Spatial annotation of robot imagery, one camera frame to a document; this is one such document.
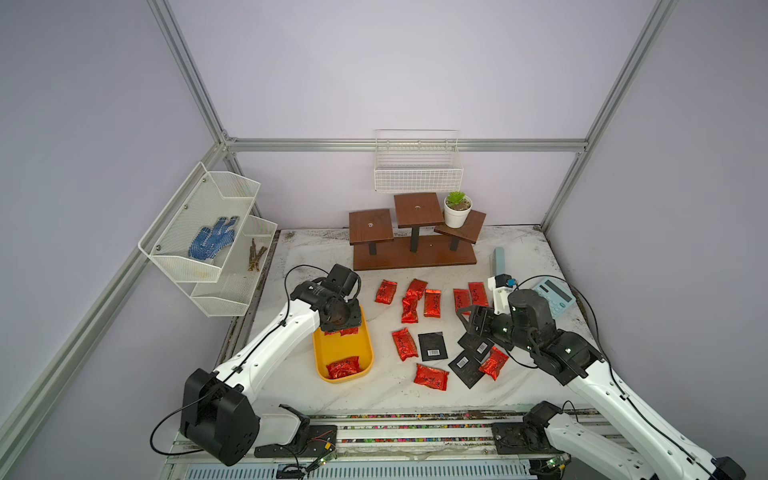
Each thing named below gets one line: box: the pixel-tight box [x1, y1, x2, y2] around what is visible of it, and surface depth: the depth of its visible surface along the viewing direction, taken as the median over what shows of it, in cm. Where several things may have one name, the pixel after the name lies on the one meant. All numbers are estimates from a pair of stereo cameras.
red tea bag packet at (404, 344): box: [392, 328, 419, 362], surface depth 90 cm
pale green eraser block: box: [494, 247, 505, 277], surface depth 106 cm
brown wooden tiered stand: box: [349, 192, 486, 271], surface depth 103 cm
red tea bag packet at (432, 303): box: [424, 289, 442, 318], surface depth 100 cm
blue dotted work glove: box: [188, 216, 239, 263], surface depth 78 cm
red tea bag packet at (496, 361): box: [479, 346, 509, 381], surface depth 86 cm
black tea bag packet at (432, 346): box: [418, 331, 448, 361], surface depth 92 cm
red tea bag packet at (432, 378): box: [414, 363, 449, 391], surface depth 84 cm
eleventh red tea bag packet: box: [326, 356, 363, 379], surface depth 85 cm
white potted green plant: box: [443, 191, 473, 229], surface depth 97 cm
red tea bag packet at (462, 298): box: [453, 288, 471, 315], surface depth 103 cm
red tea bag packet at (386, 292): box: [374, 279, 398, 305], surface depth 103 cm
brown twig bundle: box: [248, 238, 268, 272], surface depth 97 cm
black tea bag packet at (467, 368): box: [448, 351, 485, 389], surface depth 87 cm
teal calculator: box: [533, 278, 577, 319], surface depth 100 cm
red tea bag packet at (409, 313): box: [401, 278, 428, 323], surface depth 100 cm
